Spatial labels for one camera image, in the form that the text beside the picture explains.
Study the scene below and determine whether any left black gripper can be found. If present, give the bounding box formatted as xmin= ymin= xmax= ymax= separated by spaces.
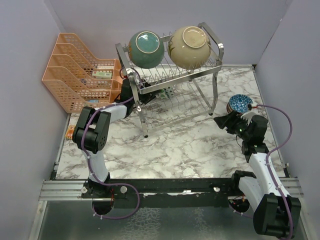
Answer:
xmin=131 ymin=78 xmax=161 ymax=104

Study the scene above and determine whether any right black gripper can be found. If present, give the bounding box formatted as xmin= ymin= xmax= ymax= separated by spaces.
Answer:
xmin=214 ymin=109 xmax=251 ymax=141

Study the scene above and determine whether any green patterned small bowl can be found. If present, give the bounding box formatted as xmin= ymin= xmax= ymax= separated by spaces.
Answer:
xmin=158 ymin=89 xmax=168 ymax=100

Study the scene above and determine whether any steel two-tier dish rack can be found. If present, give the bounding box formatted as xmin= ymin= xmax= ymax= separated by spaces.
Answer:
xmin=115 ymin=22 xmax=224 ymax=138

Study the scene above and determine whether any dark red patterned bowl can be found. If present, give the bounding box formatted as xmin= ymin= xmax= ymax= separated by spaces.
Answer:
xmin=228 ymin=94 xmax=253 ymax=114

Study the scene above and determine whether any blue dotted small bowl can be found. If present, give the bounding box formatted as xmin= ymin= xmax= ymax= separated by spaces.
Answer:
xmin=164 ymin=86 xmax=175 ymax=98

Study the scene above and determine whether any pink patterned small bowl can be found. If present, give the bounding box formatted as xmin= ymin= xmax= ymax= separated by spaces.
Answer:
xmin=226 ymin=103 xmax=234 ymax=114

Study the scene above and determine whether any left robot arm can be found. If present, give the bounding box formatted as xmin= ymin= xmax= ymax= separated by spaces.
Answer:
xmin=72 ymin=77 xmax=138 ymax=198

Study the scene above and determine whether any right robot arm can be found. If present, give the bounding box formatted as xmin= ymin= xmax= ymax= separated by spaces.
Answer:
xmin=214 ymin=111 xmax=301 ymax=240

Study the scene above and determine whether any large teal ceramic bowl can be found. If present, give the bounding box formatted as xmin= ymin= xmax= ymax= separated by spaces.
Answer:
xmin=127 ymin=30 xmax=165 ymax=69

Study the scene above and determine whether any green white box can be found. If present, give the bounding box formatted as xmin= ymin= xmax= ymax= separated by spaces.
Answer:
xmin=91 ymin=71 xmax=113 ymax=79

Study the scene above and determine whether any large cream ceramic bowl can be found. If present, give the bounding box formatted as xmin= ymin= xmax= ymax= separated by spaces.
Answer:
xmin=167 ymin=26 xmax=211 ymax=71

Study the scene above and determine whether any orange plastic file organizer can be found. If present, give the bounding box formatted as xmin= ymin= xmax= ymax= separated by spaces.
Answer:
xmin=42 ymin=33 xmax=123 ymax=113

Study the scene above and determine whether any orange snack packet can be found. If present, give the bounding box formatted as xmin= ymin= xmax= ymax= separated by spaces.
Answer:
xmin=64 ymin=125 xmax=76 ymax=140

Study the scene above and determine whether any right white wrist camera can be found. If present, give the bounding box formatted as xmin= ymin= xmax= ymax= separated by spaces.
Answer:
xmin=240 ymin=104 xmax=259 ymax=123

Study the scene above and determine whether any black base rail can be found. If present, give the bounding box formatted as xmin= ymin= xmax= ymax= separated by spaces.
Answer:
xmin=81 ymin=177 xmax=244 ymax=209

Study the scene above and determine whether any aluminium frame rail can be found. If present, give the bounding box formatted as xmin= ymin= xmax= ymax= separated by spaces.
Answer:
xmin=39 ymin=180 xmax=85 ymax=201

